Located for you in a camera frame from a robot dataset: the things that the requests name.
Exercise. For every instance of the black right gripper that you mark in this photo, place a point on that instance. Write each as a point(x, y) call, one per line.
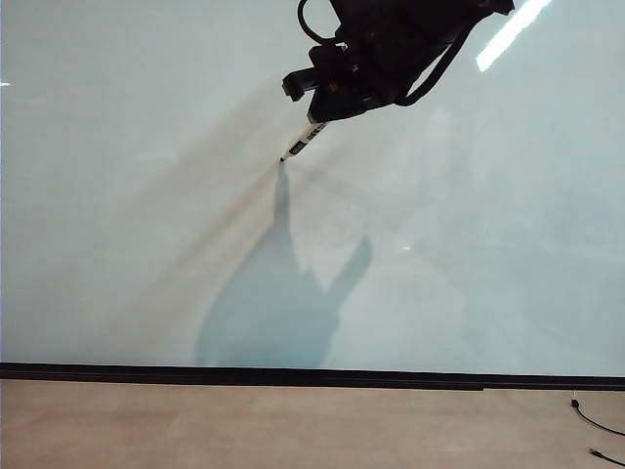
point(332, 58)

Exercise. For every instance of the white black marker pen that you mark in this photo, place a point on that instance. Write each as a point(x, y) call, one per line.
point(305, 139)

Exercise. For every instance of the large white whiteboard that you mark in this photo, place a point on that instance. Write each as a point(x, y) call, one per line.
point(146, 244)

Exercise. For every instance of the black whiteboard pen tray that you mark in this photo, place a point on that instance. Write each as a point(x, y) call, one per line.
point(244, 384)

